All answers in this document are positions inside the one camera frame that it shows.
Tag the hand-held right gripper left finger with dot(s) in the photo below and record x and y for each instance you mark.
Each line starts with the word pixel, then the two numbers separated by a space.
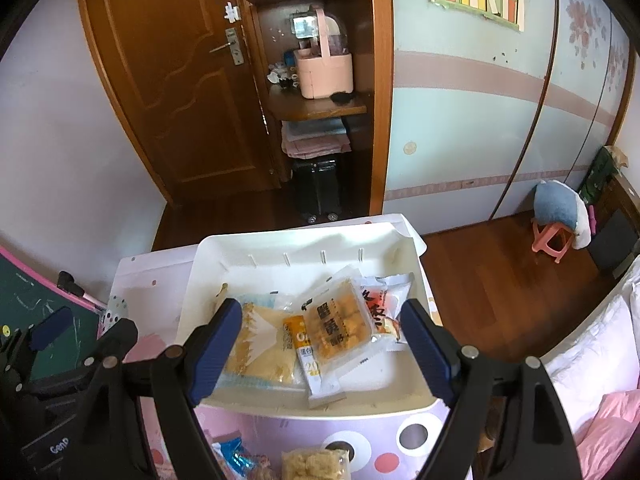
pixel 215 355

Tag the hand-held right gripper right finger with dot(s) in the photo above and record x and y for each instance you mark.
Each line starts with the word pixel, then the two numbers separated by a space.
pixel 427 350

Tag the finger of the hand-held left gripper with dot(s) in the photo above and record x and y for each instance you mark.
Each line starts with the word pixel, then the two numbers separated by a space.
pixel 120 337
pixel 50 327

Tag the large yellow cracker packet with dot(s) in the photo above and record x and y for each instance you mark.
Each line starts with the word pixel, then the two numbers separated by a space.
pixel 260 350

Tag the white red printed snack packet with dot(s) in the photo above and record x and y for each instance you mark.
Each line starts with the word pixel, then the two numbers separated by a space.
pixel 382 305

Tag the clear packet of orange crackers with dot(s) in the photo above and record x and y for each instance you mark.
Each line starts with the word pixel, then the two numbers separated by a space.
pixel 335 330

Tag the orange white oat bar packet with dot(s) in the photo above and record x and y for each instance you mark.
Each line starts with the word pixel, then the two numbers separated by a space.
pixel 317 385

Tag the blue snack packet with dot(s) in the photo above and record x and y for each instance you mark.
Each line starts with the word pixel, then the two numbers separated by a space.
pixel 235 460

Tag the white plastic bin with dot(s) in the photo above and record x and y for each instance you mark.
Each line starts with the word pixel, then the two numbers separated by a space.
pixel 300 260

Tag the clear packet of yellow puffs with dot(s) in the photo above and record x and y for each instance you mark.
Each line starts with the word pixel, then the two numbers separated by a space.
pixel 315 465

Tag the cartoon printed tablecloth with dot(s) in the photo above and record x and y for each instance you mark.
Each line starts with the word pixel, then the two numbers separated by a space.
pixel 350 435

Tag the pink plastic stool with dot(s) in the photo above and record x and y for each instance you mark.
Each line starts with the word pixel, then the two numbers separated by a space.
pixel 550 242

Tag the white pillow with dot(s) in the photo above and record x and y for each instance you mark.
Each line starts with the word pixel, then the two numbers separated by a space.
pixel 595 355

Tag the blue white cushion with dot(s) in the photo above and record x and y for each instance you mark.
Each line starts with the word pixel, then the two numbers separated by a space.
pixel 555 205

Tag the black suitcase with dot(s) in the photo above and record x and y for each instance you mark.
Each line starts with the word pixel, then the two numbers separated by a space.
pixel 317 190

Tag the pink blanket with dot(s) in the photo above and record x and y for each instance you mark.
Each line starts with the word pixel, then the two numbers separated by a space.
pixel 615 440

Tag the dark wooden cabinet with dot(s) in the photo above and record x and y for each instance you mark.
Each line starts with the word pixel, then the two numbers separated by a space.
pixel 612 240

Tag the light blue floral wardrobe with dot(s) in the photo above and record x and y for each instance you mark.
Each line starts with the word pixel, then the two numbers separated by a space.
pixel 475 135

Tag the stack of folded towels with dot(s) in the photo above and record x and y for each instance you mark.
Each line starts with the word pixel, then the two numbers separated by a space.
pixel 315 140

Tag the brown wooden door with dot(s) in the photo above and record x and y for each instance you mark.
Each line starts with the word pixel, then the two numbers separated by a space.
pixel 170 85

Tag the small black object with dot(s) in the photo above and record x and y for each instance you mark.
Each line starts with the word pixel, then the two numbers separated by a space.
pixel 342 97

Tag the wooden corner shelf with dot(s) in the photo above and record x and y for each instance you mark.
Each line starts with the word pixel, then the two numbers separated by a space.
pixel 380 85

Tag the black white toy figure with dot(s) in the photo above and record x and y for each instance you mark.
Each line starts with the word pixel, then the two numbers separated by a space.
pixel 282 77

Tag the pink storage basket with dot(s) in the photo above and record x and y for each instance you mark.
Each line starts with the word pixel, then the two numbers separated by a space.
pixel 322 75

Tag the white door hook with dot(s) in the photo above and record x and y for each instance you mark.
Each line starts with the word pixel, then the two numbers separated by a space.
pixel 231 12

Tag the green chalkboard with pink frame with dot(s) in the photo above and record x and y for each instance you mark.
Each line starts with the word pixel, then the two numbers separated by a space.
pixel 30 290

